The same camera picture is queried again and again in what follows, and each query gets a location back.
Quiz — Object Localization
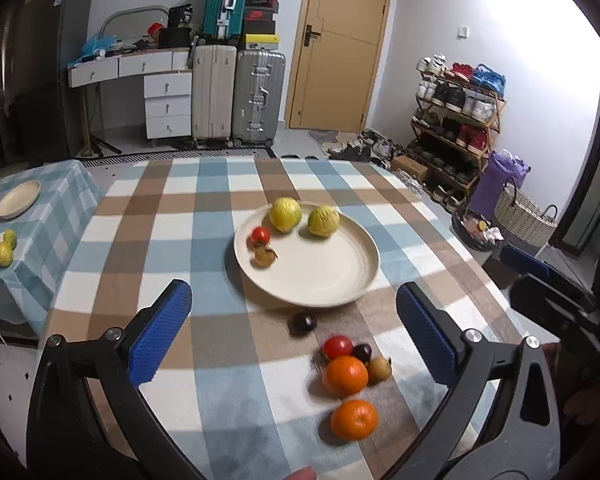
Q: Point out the side table blue cloth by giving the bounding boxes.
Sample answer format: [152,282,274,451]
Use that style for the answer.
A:
[0,160,104,335]

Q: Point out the dark plum lower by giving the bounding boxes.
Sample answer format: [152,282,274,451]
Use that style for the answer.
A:
[351,344,373,365]

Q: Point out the black refrigerator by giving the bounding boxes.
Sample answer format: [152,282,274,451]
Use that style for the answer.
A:
[0,0,92,166]

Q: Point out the checkered tablecloth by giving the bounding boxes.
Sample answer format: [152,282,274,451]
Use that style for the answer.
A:
[45,158,521,479]

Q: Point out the small cream plate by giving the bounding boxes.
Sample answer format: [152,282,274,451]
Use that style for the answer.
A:
[0,180,41,220]

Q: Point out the brown kiwi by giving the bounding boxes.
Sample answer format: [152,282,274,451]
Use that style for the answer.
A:
[367,356,392,385]
[252,245,277,269]

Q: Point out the purple bag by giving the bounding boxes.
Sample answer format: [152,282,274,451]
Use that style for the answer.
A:
[467,148,531,220]

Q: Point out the orange tangerine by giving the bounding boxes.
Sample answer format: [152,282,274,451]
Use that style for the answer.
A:
[329,400,379,441]
[322,356,370,398]

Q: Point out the left yellow-green citrus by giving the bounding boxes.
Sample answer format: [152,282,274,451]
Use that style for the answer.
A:
[268,197,302,233]

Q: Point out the white drawer desk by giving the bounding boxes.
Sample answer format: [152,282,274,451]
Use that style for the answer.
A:
[68,48,193,141]

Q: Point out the beige suitcase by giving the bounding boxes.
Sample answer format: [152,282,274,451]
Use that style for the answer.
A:
[192,44,237,142]

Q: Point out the cream round plate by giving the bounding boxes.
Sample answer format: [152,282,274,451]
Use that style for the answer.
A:
[233,202,380,309]

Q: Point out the dark plum near plate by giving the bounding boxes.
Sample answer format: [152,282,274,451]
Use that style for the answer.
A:
[290,312,317,336]

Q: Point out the teal suitcase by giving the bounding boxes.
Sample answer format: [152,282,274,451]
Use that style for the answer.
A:
[201,0,246,46]

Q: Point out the wooden shoe rack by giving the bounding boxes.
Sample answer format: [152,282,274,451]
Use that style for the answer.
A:
[406,54,506,212]

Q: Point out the right yellow citrus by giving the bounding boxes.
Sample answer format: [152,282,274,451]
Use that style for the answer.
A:
[308,205,340,237]

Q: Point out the small green lemon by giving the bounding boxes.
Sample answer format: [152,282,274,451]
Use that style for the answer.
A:
[3,230,17,249]
[0,240,14,268]

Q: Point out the red tomato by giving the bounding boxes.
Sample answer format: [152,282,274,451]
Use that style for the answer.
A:
[249,226,271,247]
[321,335,354,361]

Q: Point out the stacked shoe boxes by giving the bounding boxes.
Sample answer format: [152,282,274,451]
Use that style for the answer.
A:
[242,0,279,51]

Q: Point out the silver suitcase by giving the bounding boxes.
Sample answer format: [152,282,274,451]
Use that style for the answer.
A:
[232,50,286,146]

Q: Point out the person left hand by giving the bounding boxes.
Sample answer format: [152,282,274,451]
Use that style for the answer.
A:
[284,467,317,480]

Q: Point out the person right hand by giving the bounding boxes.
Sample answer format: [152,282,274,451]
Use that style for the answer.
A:
[542,342,600,443]

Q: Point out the woven basket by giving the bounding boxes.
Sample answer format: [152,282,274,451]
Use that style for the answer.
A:
[493,178,558,256]

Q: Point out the wooden door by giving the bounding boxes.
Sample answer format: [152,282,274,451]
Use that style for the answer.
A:
[286,0,390,132]

